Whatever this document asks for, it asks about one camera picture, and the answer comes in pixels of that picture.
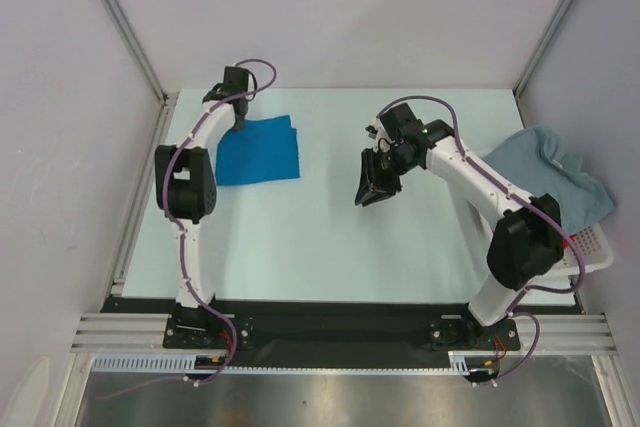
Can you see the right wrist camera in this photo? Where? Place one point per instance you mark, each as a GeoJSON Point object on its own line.
{"type": "Point", "coordinates": [376, 132]}

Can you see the white plastic basket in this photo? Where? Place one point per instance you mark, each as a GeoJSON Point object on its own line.
{"type": "Point", "coordinates": [592, 243]}

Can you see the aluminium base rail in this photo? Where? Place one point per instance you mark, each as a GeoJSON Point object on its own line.
{"type": "Point", "coordinates": [117, 332]}

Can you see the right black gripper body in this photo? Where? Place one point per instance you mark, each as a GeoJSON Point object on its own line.
{"type": "Point", "coordinates": [388, 166]}

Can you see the aluminium frame post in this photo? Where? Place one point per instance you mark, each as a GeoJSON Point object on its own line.
{"type": "Point", "coordinates": [133, 45]}
{"type": "Point", "coordinates": [552, 29]}

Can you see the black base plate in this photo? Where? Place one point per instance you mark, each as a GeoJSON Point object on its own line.
{"type": "Point", "coordinates": [266, 333]}

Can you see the left aluminium frame post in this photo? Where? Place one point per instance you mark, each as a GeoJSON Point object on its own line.
{"type": "Point", "coordinates": [133, 45]}

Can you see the red t shirt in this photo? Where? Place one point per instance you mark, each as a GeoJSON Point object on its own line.
{"type": "Point", "coordinates": [564, 241]}

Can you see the grey t shirt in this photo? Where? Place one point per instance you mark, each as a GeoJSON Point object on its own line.
{"type": "Point", "coordinates": [537, 160]}

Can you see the blue t shirt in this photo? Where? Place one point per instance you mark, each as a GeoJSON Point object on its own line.
{"type": "Point", "coordinates": [263, 151]}

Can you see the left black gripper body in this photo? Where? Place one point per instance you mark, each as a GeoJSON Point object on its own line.
{"type": "Point", "coordinates": [240, 124]}

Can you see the right aluminium frame post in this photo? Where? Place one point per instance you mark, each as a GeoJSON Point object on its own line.
{"type": "Point", "coordinates": [552, 29]}

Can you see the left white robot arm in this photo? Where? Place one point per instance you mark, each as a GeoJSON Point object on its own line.
{"type": "Point", "coordinates": [186, 192]}

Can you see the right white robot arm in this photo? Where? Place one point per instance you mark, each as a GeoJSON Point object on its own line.
{"type": "Point", "coordinates": [525, 242]}

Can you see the white slotted cable duct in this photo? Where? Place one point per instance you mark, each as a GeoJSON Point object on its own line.
{"type": "Point", "coordinates": [196, 365]}

